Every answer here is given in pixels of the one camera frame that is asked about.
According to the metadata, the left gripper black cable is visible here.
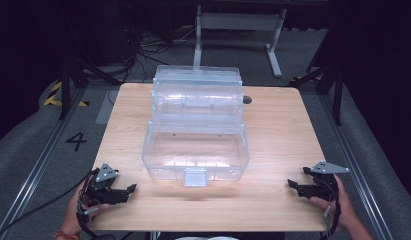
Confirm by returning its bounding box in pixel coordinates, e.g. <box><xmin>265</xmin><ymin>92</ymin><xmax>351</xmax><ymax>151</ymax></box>
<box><xmin>76</xmin><ymin>169</ymin><xmax>117</xmax><ymax>240</ymax></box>

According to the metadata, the long black floor cable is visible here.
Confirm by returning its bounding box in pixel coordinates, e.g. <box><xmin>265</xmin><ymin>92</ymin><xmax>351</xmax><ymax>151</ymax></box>
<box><xmin>0</xmin><ymin>169</ymin><xmax>94</xmax><ymax>240</ymax></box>

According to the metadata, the person's right hand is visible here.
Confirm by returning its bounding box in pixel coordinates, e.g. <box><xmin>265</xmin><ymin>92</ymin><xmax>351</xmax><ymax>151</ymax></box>
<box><xmin>308</xmin><ymin>173</ymin><xmax>360</xmax><ymax>231</ymax></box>

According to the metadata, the aluminium floor rail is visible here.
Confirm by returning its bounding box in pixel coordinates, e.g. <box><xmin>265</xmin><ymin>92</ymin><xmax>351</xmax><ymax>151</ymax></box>
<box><xmin>316</xmin><ymin>93</ymin><xmax>395</xmax><ymax>240</ymax></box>
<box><xmin>0</xmin><ymin>87</ymin><xmax>89</xmax><ymax>240</ymax></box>

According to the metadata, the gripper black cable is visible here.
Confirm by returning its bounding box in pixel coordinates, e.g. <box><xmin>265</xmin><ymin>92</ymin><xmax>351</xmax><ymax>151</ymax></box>
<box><xmin>76</xmin><ymin>169</ymin><xmax>117</xmax><ymax>240</ymax></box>
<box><xmin>321</xmin><ymin>176</ymin><xmax>342</xmax><ymax>238</ymax></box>

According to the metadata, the yellow black floor tape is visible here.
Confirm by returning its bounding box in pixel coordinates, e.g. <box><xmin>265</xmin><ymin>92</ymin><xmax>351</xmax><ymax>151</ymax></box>
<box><xmin>42</xmin><ymin>81</ymin><xmax>91</xmax><ymax>108</ymax></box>

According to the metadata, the black tripod stand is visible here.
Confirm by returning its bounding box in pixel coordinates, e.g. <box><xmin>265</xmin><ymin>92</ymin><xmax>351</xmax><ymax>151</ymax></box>
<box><xmin>56</xmin><ymin>54</ymin><xmax>123</xmax><ymax>121</ymax></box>
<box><xmin>288</xmin><ymin>61</ymin><xmax>347</xmax><ymax>127</ymax></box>

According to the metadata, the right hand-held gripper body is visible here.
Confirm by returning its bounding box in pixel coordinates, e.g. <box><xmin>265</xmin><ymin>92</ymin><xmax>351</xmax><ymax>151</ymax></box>
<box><xmin>303</xmin><ymin>160</ymin><xmax>351</xmax><ymax>202</ymax></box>

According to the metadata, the orange bead bracelet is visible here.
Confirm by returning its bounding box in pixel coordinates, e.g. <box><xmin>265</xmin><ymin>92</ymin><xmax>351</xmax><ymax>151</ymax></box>
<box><xmin>52</xmin><ymin>230</ymin><xmax>81</xmax><ymax>240</ymax></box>

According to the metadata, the bundle of black floor cables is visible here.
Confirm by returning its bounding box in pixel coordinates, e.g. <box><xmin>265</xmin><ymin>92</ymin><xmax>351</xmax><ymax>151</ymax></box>
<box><xmin>123</xmin><ymin>23</ymin><xmax>205</xmax><ymax>86</ymax></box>

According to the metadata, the person's left hand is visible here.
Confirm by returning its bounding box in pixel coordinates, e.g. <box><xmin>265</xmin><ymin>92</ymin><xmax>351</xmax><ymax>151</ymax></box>
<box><xmin>58</xmin><ymin>181</ymin><xmax>111</xmax><ymax>237</ymax></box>

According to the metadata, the clear plastic storage box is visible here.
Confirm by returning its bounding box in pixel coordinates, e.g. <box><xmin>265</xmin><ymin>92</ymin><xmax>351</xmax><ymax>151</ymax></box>
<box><xmin>140</xmin><ymin>64</ymin><xmax>251</xmax><ymax>188</ymax></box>

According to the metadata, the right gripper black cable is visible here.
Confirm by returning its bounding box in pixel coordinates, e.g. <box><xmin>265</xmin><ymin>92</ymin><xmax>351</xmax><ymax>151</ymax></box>
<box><xmin>321</xmin><ymin>176</ymin><xmax>342</xmax><ymax>238</ymax></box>

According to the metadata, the white metal stand frame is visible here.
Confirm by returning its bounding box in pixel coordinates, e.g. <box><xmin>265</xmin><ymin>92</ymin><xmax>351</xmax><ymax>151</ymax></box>
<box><xmin>191</xmin><ymin>4</ymin><xmax>288</xmax><ymax>79</ymax></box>

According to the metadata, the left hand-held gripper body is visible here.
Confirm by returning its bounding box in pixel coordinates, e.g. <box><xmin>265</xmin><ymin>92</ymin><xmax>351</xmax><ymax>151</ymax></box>
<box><xmin>80</xmin><ymin>162</ymin><xmax>131</xmax><ymax>205</ymax></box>

